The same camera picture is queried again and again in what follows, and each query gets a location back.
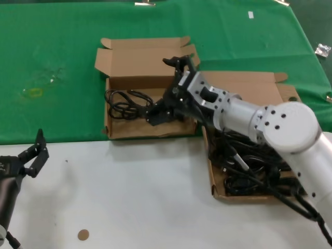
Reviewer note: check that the wide metal cloth clip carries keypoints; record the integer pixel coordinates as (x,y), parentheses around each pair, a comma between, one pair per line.
(145,3)

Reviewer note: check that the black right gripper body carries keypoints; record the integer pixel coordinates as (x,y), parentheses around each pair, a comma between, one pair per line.
(181,101)

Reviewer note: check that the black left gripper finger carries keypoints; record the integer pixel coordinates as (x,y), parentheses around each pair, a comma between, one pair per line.
(37,160)

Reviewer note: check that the cardboard box with round hole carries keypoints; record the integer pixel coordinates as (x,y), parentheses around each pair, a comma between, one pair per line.
(246,83)

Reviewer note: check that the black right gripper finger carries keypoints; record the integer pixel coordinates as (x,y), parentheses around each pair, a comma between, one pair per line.
(181,61)
(162,114)

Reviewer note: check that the small white label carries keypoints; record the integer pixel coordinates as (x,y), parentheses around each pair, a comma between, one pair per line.
(250,15)

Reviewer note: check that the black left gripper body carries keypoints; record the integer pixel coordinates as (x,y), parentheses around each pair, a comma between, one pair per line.
(9,186)

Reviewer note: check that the green table cloth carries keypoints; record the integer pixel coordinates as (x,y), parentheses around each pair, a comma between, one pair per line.
(52,39)

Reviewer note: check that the cardboard box with oval hole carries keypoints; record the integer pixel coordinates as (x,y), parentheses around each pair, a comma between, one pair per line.
(129,59)

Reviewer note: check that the brown cardboard disc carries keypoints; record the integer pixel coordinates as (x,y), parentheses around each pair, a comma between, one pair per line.
(83,235)

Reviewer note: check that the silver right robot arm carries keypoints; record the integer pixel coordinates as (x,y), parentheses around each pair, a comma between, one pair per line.
(285,124)

